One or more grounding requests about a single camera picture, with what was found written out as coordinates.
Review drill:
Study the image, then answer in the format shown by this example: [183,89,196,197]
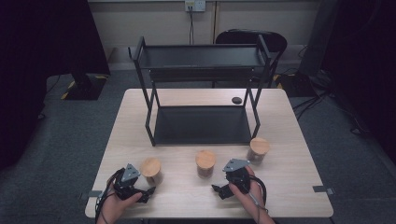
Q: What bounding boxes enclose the black stand base yellow stripes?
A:
[60,73,108,102]

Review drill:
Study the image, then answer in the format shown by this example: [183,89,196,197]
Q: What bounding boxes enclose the dark curtain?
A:
[0,0,111,172]
[321,0,396,164]

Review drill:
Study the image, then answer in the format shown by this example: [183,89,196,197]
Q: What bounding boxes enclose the glass jar with red dates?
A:
[194,149,217,179]

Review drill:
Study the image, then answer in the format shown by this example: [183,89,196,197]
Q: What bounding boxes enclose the glass jar with brown contents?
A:
[246,137,271,165]

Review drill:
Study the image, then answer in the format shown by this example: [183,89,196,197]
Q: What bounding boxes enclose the black floor cables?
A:
[291,88,372,136]

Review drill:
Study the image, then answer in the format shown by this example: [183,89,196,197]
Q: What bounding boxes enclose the black floor box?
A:
[276,72,316,98]

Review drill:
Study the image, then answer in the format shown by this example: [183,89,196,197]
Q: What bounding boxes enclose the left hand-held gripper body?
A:
[113,163,150,203]

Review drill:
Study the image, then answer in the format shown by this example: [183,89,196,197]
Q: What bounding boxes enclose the black metal two-tier rack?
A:
[128,35,273,147]

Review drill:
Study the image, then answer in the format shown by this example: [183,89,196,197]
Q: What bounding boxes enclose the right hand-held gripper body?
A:
[221,158,252,194]

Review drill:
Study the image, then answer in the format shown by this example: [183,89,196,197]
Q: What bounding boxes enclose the person's left hand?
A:
[99,174,143,219]

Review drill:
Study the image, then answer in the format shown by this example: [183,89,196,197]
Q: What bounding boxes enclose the dark grey stand column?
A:
[298,0,341,77]

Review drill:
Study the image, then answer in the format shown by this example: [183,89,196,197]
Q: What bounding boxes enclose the person's right hand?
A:
[228,165,266,216]

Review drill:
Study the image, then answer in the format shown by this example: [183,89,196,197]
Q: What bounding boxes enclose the grey tape strip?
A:
[312,185,336,196]
[78,189,104,201]

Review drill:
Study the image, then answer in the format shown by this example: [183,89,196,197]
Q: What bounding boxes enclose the left hand-held gripper cable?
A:
[94,168,126,224]

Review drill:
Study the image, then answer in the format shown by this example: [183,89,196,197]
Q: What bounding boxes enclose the glass jar with pale contents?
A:
[140,157,164,187]

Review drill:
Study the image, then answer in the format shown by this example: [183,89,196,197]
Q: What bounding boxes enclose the black power cable on wall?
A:
[188,6,195,46]

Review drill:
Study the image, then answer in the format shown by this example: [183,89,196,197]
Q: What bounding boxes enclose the right hand-held gripper cable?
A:
[247,175,269,217]

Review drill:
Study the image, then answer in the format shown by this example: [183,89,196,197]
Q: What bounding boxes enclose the hand-held gripper cable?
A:
[94,168,126,224]
[247,175,269,217]

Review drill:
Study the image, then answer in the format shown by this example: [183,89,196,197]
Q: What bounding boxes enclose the black chair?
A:
[212,28,289,89]

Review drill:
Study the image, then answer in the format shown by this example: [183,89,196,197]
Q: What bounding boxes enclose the white wall socket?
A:
[184,0,207,13]

